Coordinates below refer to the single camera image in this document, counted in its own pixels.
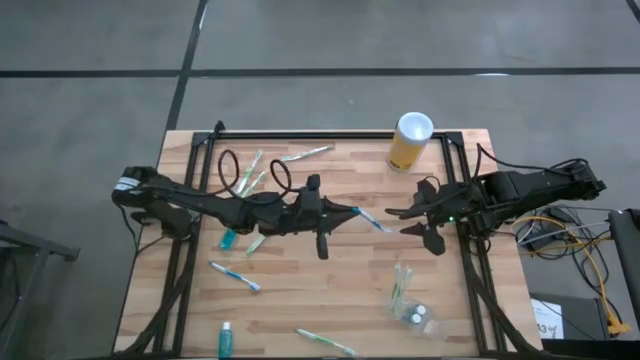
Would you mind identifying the black power adapter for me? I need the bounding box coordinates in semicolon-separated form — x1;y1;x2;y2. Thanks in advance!
547;206;576;225

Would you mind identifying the grey floor cable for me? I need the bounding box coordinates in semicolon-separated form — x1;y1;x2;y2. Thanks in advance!
519;221;615;246

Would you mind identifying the blue white toothbrush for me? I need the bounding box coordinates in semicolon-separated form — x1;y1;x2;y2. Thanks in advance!
352;206;395;234
208;260;262;293

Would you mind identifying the white paper label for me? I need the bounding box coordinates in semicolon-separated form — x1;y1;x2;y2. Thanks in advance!
531;298;565;340

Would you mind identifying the black floor cable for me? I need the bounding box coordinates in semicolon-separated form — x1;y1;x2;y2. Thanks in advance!
514;189;616;264

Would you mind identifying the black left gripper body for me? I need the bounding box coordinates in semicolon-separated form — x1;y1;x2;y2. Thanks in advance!
287;173;331;261

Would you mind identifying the black floor box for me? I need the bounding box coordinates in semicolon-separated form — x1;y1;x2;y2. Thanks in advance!
528;291;609;342

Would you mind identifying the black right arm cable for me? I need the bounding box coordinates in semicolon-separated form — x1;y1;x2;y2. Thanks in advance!
474;142;591;177

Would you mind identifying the yellow wipes canister white lid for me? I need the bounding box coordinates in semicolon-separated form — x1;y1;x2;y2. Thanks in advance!
385;111;435;174

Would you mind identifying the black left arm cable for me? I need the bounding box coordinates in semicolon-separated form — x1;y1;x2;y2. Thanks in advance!
216;148;304;207

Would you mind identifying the yellow floor cable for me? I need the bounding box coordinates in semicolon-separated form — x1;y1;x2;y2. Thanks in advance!
512;214;632;337

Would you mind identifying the clear acrylic organizer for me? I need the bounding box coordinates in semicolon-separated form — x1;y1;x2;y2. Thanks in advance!
387;292;447;342

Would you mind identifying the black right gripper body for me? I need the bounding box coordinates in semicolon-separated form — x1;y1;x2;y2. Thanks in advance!
417;177;476;256

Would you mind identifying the black aluminium table frame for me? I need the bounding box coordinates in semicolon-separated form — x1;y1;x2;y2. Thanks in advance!
117;119;544;359

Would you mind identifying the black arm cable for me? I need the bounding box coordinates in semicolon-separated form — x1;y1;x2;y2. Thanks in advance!
474;142;591;177
216;148;304;207

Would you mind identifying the grey metal stand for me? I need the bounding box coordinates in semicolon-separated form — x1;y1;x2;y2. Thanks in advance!
0;218;81;360

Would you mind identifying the dark grey case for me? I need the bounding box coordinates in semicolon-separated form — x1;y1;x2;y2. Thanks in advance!
607;208;640;324

